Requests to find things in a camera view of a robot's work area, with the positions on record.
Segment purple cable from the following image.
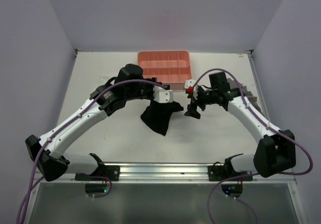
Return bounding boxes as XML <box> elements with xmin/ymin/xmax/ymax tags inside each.
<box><xmin>17</xmin><ymin>80</ymin><xmax>169</xmax><ymax>224</ymax></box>
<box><xmin>193</xmin><ymin>68</ymin><xmax>314</xmax><ymax>224</ymax></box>

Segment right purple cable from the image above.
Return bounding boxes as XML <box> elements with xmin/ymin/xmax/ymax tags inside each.
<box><xmin>193</xmin><ymin>68</ymin><xmax>314</xmax><ymax>224</ymax></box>

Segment pink divided plastic tray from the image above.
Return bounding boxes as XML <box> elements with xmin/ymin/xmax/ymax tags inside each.
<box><xmin>137</xmin><ymin>50</ymin><xmax>192</xmax><ymax>90</ymax></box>

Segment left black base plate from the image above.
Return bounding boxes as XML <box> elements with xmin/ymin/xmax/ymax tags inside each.
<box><xmin>75</xmin><ymin>164</ymin><xmax>120</xmax><ymax>181</ymax></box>

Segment aluminium mounting rail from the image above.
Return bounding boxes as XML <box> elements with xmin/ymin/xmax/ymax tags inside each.
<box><xmin>31</xmin><ymin>162</ymin><xmax>296</xmax><ymax>184</ymax></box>

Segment black underwear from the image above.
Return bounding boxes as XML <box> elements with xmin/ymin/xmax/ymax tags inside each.
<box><xmin>140</xmin><ymin>100</ymin><xmax>184</xmax><ymax>136</ymax></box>

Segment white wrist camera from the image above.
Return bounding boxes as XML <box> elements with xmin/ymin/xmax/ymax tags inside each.
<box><xmin>153</xmin><ymin>86</ymin><xmax>174</xmax><ymax>103</ymax></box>
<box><xmin>184</xmin><ymin>79</ymin><xmax>198</xmax><ymax>96</ymax></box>

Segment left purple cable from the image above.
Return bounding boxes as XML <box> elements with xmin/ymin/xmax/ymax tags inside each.
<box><xmin>17</xmin><ymin>80</ymin><xmax>169</xmax><ymax>224</ymax></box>

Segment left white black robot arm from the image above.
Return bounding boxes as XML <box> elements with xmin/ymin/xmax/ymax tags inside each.
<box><xmin>26</xmin><ymin>64</ymin><xmax>162</xmax><ymax>181</ymax></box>

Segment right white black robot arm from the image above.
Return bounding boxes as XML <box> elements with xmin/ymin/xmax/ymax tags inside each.
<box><xmin>184</xmin><ymin>72</ymin><xmax>296</xmax><ymax>180</ymax></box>

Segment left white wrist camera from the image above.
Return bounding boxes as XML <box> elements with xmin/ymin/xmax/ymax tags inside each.
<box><xmin>153</xmin><ymin>86</ymin><xmax>174</xmax><ymax>103</ymax></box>

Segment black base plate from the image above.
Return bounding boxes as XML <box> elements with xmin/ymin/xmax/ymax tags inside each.
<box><xmin>75</xmin><ymin>164</ymin><xmax>120</xmax><ymax>181</ymax></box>
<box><xmin>207</xmin><ymin>162</ymin><xmax>248</xmax><ymax>181</ymax></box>

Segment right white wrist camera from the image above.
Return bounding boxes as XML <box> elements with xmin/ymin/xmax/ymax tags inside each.
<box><xmin>184</xmin><ymin>79</ymin><xmax>198</xmax><ymax>96</ymax></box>

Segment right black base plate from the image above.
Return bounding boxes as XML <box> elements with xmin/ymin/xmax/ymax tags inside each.
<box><xmin>207</xmin><ymin>162</ymin><xmax>248</xmax><ymax>181</ymax></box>

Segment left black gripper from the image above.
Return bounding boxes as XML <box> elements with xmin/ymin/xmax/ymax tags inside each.
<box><xmin>125</xmin><ymin>77</ymin><xmax>162</xmax><ymax>100</ymax></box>

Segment grey striped underwear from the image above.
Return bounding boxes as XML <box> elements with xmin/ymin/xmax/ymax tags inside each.
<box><xmin>227</xmin><ymin>78</ymin><xmax>262</xmax><ymax>112</ymax></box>

